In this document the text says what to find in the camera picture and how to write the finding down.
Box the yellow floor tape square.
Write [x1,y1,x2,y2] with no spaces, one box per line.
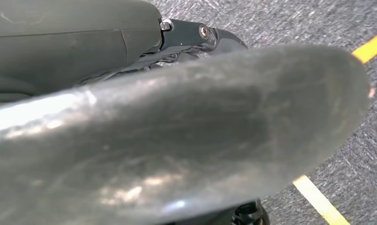
[292,29,377,225]

